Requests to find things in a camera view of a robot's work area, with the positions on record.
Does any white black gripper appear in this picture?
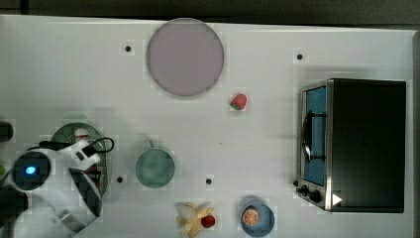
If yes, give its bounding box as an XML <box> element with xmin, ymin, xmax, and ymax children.
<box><xmin>62</xmin><ymin>140</ymin><xmax>101</xmax><ymax>171</ymax></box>

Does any red felt ketchup bottle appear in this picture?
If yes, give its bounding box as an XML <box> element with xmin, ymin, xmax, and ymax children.
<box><xmin>74</xmin><ymin>128</ymin><xmax>101</xmax><ymax>187</ymax></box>

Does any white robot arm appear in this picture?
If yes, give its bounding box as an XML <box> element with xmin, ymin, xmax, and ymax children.
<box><xmin>5</xmin><ymin>140</ymin><xmax>102</xmax><ymax>238</ymax></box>

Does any teal mug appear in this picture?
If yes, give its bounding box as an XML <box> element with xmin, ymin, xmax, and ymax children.
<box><xmin>135</xmin><ymin>141</ymin><xmax>175</xmax><ymax>188</ymax></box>

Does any black cylinder upper left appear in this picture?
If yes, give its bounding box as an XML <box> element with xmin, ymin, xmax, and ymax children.
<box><xmin>0</xmin><ymin>121</ymin><xmax>14</xmax><ymax>143</ymax></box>

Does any black cylinder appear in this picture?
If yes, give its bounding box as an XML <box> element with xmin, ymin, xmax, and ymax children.
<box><xmin>0</xmin><ymin>121</ymin><xmax>14</xmax><ymax>143</ymax></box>
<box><xmin>0</xmin><ymin>186</ymin><xmax>29</xmax><ymax>227</ymax></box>

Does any black cylinder lower left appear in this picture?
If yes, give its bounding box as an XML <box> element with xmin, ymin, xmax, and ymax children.
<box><xmin>0</xmin><ymin>186</ymin><xmax>29</xmax><ymax>227</ymax></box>

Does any peeled toy banana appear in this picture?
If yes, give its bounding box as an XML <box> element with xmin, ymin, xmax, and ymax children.
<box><xmin>176</xmin><ymin>202</ymin><xmax>215</xmax><ymax>238</ymax></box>

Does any small red toy fruit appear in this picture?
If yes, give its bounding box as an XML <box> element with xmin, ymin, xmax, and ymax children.
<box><xmin>201</xmin><ymin>215</ymin><xmax>216</xmax><ymax>229</ymax></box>

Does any lilac round plate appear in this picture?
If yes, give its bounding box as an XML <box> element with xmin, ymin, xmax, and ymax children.
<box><xmin>147</xmin><ymin>18</ymin><xmax>224</xmax><ymax>96</ymax></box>

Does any toy strawberry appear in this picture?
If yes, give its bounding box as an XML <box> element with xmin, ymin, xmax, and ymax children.
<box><xmin>230</xmin><ymin>93</ymin><xmax>248</xmax><ymax>110</ymax></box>

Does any orange slice toy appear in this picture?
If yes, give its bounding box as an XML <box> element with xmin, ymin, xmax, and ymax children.
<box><xmin>242</xmin><ymin>206</ymin><xmax>260</xmax><ymax>226</ymax></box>

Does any blue small bowl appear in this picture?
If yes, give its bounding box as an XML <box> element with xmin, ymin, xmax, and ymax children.
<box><xmin>240</xmin><ymin>199</ymin><xmax>274</xmax><ymax>238</ymax></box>

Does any black toaster oven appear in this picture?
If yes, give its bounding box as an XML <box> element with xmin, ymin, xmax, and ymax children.
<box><xmin>293</xmin><ymin>78</ymin><xmax>407</xmax><ymax>213</ymax></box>

